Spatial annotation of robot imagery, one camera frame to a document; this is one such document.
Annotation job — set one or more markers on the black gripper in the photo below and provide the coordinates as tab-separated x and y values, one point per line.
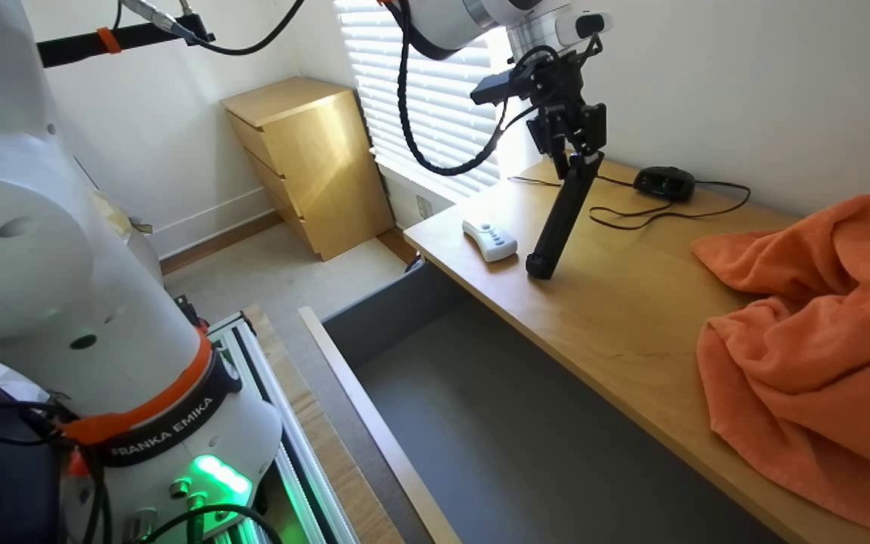
568	109

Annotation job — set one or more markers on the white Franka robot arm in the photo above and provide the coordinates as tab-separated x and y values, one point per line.
62	253

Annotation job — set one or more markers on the small white remote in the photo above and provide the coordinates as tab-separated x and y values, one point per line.
486	241

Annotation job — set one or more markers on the black computer mouse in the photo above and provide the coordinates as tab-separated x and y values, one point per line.
661	186

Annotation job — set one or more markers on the white window blinds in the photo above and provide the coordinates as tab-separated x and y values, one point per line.
437	109

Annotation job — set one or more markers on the wooden drawer cabinet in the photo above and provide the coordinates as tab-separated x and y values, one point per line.
318	172

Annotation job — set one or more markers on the orange towel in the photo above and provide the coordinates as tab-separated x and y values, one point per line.
817	363

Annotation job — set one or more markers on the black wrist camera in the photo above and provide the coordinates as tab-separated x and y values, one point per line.
499	89

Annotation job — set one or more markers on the wooden frame board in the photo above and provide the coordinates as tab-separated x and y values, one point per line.
376	434

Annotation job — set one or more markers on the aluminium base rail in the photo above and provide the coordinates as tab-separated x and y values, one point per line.
300	454

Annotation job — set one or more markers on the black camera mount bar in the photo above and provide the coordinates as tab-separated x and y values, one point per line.
104	41

